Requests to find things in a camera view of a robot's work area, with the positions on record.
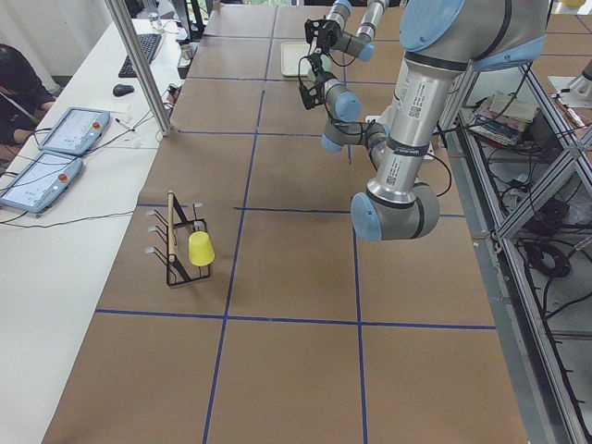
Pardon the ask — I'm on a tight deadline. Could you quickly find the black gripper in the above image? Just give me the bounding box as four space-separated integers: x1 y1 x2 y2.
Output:
304 18 342 52
299 53 330 110

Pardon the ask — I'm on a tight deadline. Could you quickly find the pale green cup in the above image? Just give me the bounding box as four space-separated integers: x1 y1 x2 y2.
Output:
311 54 331 82

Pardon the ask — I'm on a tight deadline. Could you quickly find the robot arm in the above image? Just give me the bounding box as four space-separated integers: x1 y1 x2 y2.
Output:
304 0 389 61
300 0 549 241

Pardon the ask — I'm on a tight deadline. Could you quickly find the cream bear tray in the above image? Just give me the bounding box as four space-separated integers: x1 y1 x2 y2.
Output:
280 42 313 80

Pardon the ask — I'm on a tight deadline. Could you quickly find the metal cup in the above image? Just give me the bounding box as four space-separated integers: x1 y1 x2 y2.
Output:
179 44 192 60

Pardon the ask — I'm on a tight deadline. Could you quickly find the yellow cup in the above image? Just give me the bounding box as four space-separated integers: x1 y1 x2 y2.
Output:
188 231 216 267

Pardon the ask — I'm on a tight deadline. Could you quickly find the black keyboard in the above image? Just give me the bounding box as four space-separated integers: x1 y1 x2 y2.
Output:
117 32 164 79

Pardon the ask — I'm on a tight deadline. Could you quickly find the stack of magazines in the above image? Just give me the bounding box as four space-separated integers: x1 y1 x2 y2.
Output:
468 92 538 146

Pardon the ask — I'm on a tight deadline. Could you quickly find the black computer mouse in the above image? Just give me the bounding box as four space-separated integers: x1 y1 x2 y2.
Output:
112 83 134 97

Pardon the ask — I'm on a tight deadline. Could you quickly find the black marker pen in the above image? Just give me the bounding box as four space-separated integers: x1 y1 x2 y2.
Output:
115 117 132 130

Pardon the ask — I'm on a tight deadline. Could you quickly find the far teach pendant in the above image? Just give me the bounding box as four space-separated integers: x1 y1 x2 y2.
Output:
39 106 110 156

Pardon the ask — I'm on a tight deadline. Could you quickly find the teach pendant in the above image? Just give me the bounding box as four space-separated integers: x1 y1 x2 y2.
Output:
39 106 110 156
1 152 83 214

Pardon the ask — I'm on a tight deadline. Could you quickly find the person in black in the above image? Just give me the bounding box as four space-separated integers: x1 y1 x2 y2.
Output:
1 43 56 162

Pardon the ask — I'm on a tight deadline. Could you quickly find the near teach pendant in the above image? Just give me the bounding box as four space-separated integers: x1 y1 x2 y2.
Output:
1 152 83 214

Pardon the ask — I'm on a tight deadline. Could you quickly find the aluminium frame post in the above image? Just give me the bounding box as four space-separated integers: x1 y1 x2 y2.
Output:
105 0 172 137

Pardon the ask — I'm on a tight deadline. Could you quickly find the black wire cup rack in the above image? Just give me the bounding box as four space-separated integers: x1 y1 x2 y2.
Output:
144 190 216 288

